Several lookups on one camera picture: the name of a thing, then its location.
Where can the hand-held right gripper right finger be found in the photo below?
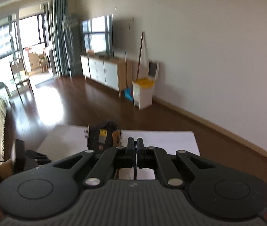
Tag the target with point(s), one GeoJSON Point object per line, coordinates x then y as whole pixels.
{"type": "Point", "coordinates": [143, 155]}

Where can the white tall appliance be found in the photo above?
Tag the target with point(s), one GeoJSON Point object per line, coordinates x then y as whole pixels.
{"type": "Point", "coordinates": [51, 61]}

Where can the wooden chair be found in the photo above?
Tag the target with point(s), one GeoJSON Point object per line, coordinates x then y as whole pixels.
{"type": "Point", "coordinates": [20, 80]}

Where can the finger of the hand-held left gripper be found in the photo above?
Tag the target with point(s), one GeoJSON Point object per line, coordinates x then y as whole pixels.
{"type": "Point", "coordinates": [36, 159]}

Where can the cardboard box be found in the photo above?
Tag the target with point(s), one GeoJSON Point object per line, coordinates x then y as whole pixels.
{"type": "Point", "coordinates": [32, 61]}

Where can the teal curtain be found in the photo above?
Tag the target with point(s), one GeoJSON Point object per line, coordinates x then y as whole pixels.
{"type": "Point", "coordinates": [61, 35]}

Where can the covered standing appliance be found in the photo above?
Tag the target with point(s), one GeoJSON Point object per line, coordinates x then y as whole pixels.
{"type": "Point", "coordinates": [73, 49]}

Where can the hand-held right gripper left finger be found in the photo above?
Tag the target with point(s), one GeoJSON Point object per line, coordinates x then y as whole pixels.
{"type": "Point", "coordinates": [130, 155]}

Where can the tan leather boot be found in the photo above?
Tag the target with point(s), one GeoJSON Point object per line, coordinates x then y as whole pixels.
{"type": "Point", "coordinates": [100, 136]}

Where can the flat screen television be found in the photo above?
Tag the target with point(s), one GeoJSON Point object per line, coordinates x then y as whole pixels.
{"type": "Point", "coordinates": [98, 35]}

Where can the white wooden TV cabinet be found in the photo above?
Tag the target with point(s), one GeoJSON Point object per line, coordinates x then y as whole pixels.
{"type": "Point", "coordinates": [105, 71]}

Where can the blue dustpan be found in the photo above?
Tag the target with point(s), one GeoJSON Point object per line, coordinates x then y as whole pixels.
{"type": "Point", "coordinates": [127, 94]}

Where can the white trash bin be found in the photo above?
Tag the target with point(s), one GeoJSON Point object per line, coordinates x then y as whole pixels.
{"type": "Point", "coordinates": [143, 94]}

